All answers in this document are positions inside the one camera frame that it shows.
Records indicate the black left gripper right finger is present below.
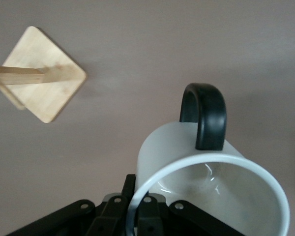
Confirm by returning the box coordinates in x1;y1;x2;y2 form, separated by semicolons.
137;195;239;236

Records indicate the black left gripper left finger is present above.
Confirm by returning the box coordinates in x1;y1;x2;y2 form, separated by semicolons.
4;174;136;236

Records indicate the white smiley mug black handle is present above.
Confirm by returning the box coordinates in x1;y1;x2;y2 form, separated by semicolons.
127;83;291;236

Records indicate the wooden cup rack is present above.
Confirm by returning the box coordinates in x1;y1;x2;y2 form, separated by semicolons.
0;26;88;123

